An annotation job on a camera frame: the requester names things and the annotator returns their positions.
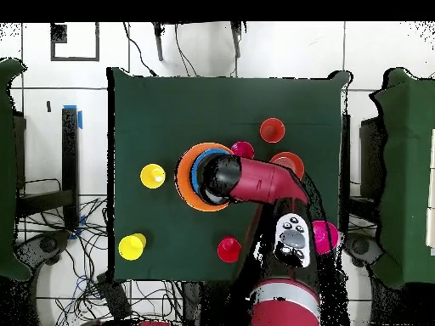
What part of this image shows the blue bowl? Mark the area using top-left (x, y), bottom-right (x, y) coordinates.
top-left (189, 148), bottom-right (233, 202)

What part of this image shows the large yellow-orange bowl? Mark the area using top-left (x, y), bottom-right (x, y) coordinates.
top-left (173, 142), bottom-right (236, 213)

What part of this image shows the pink cup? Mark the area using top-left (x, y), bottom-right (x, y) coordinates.
top-left (230, 141), bottom-right (256, 160)

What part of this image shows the amber yellow cup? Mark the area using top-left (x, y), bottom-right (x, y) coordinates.
top-left (139, 163), bottom-right (167, 190)

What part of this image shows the orange cup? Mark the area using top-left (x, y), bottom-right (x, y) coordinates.
top-left (259, 117), bottom-right (286, 144)

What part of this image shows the red cup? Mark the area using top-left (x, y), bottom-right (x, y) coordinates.
top-left (216, 236), bottom-right (243, 264)

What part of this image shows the small orange bowl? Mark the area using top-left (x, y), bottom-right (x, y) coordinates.
top-left (268, 151), bottom-right (306, 182)

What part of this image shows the dark green table cloth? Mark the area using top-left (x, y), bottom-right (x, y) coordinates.
top-left (106, 66), bottom-right (353, 284)

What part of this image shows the bright yellow cup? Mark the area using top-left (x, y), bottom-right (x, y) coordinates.
top-left (117, 233), bottom-right (148, 261)

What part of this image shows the pink bowl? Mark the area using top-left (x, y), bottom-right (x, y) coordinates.
top-left (311, 220), bottom-right (340, 256)

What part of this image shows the grey metal leg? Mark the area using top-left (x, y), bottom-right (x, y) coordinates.
top-left (230, 21), bottom-right (244, 59)
top-left (151, 21), bottom-right (166, 63)

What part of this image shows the blue tape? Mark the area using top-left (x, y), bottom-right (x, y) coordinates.
top-left (62, 104), bottom-right (84, 131)

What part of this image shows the black metal stand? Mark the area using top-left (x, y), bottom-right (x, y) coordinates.
top-left (14, 106), bottom-right (81, 232)

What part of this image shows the black cabinet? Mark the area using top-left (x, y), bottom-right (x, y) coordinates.
top-left (359, 115), bottom-right (387, 201)
top-left (12, 114), bottom-right (27, 191)

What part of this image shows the black power adapter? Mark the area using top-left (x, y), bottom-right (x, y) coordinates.
top-left (96, 273), bottom-right (133, 323)

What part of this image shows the grey office chair base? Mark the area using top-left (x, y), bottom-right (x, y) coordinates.
top-left (14, 230), bottom-right (71, 267)
top-left (342, 232), bottom-right (386, 268)

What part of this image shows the green cloth side table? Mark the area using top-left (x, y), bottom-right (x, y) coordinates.
top-left (0, 57), bottom-right (32, 283)
top-left (369, 67), bottom-right (435, 289)

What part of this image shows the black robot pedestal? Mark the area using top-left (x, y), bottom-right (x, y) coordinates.
top-left (181, 280), bottom-right (239, 326)

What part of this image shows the black cable with plug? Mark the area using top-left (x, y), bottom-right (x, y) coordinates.
top-left (122, 22), bottom-right (158, 78)

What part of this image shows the black metal post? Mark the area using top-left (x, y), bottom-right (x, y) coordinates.
top-left (340, 113), bottom-right (352, 235)

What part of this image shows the tangle of cables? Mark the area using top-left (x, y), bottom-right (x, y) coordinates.
top-left (20, 198), bottom-right (186, 326)

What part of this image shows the thin black cable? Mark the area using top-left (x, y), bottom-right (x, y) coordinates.
top-left (173, 22), bottom-right (199, 78)

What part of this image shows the blue cable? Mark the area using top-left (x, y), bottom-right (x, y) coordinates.
top-left (71, 273), bottom-right (103, 297)

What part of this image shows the grey square floor frame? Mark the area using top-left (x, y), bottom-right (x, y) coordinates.
top-left (49, 22), bottom-right (100, 63)

